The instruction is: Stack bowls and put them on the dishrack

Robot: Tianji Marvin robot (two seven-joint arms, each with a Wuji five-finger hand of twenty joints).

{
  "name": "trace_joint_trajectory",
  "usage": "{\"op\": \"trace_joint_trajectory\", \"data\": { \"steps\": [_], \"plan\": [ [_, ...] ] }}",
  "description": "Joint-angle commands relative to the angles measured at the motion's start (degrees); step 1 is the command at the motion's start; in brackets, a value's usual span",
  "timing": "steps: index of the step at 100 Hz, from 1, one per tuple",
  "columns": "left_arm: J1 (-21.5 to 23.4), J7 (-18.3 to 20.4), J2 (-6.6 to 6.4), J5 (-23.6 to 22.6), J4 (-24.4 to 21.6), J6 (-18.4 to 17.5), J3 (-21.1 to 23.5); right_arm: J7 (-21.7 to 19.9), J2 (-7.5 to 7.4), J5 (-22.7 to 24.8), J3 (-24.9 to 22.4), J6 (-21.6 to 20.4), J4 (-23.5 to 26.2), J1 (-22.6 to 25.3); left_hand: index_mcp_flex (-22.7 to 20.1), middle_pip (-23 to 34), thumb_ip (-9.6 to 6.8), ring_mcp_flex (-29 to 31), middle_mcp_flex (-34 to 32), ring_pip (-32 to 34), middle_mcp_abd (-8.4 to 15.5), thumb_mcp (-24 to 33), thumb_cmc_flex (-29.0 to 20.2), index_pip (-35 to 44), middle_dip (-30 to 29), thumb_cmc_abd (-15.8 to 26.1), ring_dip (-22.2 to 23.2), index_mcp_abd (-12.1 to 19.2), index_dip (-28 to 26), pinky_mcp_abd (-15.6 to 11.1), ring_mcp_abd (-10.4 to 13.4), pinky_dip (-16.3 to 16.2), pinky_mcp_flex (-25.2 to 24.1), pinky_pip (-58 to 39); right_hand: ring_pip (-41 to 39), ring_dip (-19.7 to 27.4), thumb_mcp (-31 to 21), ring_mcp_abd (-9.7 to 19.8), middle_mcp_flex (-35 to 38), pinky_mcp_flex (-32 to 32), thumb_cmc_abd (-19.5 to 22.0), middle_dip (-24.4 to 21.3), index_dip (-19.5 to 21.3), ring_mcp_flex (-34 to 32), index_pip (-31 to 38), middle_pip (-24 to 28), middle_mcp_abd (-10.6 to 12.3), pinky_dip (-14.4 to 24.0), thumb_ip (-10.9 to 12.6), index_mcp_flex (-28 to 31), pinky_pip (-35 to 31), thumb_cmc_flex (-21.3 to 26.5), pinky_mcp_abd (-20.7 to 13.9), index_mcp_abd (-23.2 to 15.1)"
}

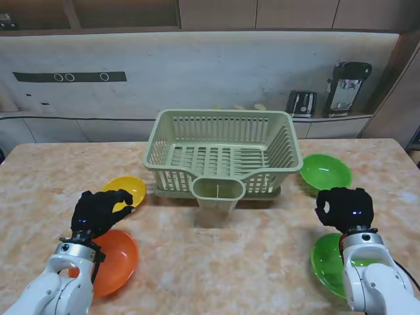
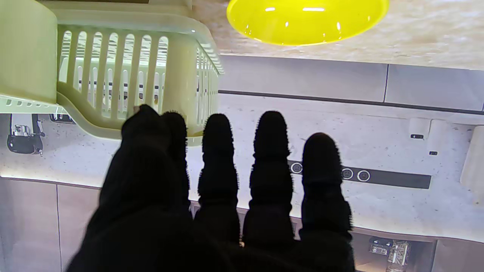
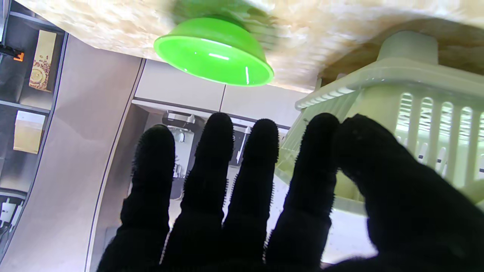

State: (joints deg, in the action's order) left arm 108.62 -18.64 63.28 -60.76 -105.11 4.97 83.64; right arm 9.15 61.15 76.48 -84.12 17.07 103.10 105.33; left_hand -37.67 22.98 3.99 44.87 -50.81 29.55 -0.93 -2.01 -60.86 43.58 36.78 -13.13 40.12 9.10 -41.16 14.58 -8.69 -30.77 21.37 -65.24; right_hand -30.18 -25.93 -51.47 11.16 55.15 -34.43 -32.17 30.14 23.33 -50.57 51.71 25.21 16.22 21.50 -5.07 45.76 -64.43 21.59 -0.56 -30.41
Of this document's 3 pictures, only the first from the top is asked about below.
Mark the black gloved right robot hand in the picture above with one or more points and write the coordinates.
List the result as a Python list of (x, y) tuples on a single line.
[(348, 210)]

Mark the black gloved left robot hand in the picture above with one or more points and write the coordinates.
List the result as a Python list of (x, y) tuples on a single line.
[(95, 213)]

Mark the small deep green bowl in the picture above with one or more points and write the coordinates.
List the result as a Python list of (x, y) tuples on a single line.
[(325, 172)]

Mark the yellow plastic bowl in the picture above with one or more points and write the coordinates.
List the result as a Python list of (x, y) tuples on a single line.
[(131, 185)]

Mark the orange plastic bowl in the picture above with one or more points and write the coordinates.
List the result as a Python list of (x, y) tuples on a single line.
[(118, 262)]

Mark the wide green plastic bowl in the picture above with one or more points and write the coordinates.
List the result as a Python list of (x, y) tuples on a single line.
[(328, 262)]

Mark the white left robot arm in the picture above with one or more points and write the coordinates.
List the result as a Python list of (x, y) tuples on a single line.
[(52, 292)]

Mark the white kitchen counter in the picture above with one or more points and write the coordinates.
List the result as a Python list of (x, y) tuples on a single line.
[(98, 129)]

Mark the pale green cutlery holder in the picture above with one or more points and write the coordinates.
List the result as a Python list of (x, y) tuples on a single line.
[(210, 203)]

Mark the black toaster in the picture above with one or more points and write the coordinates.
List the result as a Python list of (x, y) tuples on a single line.
[(301, 104)]

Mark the black silver coffee machine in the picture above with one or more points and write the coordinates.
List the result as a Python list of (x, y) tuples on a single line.
[(344, 92)]

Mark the round wooden jar lid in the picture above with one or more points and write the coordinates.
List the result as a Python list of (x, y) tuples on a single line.
[(260, 106)]

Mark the pale green plastic dish rack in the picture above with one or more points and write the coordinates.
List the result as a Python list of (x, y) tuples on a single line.
[(223, 112)]

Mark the small dark box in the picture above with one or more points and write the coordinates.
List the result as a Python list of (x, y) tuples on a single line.
[(6, 21)]

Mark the black wall strip with rings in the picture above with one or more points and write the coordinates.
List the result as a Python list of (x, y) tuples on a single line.
[(85, 76)]

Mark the wooden wall cabinet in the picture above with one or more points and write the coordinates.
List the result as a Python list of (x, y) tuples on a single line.
[(216, 13)]

